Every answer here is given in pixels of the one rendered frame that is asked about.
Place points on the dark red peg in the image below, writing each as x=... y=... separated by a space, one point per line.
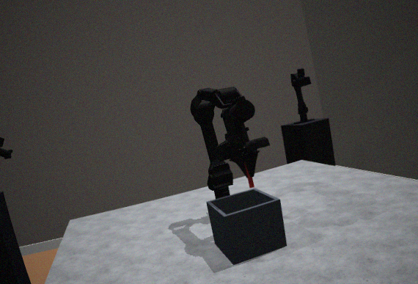
x=251 y=184

